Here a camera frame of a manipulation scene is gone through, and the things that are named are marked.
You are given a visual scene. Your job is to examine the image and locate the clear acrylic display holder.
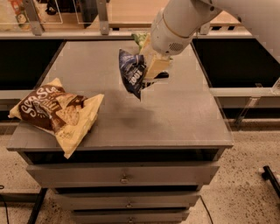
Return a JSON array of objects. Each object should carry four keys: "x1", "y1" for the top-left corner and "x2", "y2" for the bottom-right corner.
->
[{"x1": 0, "y1": 0, "x2": 98, "y2": 32}]

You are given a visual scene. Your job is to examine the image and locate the wooden shelf with metal brackets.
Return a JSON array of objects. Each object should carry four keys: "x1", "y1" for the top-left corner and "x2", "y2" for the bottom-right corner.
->
[{"x1": 0, "y1": 0, "x2": 257, "y2": 40}]

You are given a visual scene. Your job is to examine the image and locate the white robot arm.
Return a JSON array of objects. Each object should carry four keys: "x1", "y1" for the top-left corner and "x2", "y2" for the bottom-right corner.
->
[{"x1": 141, "y1": 0, "x2": 280, "y2": 81}]

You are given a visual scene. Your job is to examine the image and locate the grey drawer cabinet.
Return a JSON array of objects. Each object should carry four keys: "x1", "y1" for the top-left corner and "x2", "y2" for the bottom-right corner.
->
[{"x1": 8, "y1": 41, "x2": 233, "y2": 224}]

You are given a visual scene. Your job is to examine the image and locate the black floor frame bar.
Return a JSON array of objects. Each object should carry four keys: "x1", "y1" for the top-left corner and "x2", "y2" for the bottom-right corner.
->
[{"x1": 0, "y1": 188, "x2": 47, "y2": 224}]

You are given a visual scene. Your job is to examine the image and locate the blue chip bag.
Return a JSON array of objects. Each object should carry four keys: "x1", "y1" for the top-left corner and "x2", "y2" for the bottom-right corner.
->
[{"x1": 118, "y1": 48, "x2": 170, "y2": 102}]

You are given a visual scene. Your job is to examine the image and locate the brown chip bag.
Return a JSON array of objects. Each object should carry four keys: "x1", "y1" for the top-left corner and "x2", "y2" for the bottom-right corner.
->
[{"x1": 8, "y1": 78, "x2": 104, "y2": 158}]

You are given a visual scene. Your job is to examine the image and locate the green chip bag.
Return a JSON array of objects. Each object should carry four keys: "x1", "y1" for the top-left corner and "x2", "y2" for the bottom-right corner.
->
[{"x1": 131, "y1": 32, "x2": 149, "y2": 50}]

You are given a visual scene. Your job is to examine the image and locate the black floor stand leg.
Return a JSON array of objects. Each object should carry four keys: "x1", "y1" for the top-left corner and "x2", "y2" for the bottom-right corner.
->
[{"x1": 262, "y1": 165, "x2": 280, "y2": 199}]

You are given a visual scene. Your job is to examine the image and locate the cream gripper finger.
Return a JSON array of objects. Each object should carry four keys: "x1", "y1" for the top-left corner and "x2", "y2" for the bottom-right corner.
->
[
  {"x1": 140, "y1": 35, "x2": 152, "y2": 63},
  {"x1": 144, "y1": 59, "x2": 170, "y2": 80}
]

